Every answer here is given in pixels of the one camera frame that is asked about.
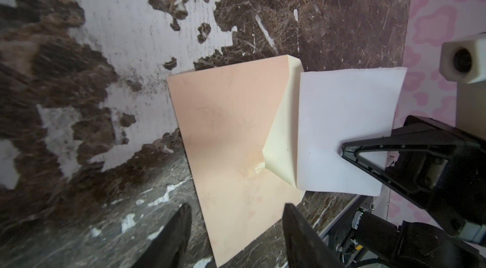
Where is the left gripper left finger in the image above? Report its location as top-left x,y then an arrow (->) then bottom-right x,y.
132,203 -> 192,268

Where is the peach paper envelope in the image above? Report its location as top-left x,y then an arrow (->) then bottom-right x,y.
167,55 -> 305,266

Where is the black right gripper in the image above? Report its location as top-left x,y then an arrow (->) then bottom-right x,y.
341,116 -> 485,245

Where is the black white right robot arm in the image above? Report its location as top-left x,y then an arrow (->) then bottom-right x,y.
342,116 -> 485,267

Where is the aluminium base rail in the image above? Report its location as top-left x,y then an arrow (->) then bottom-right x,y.
276,191 -> 392,268

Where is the pink red-bordered letter card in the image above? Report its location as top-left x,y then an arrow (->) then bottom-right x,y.
296,67 -> 407,197

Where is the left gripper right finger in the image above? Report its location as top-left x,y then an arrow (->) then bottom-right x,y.
282,203 -> 344,268

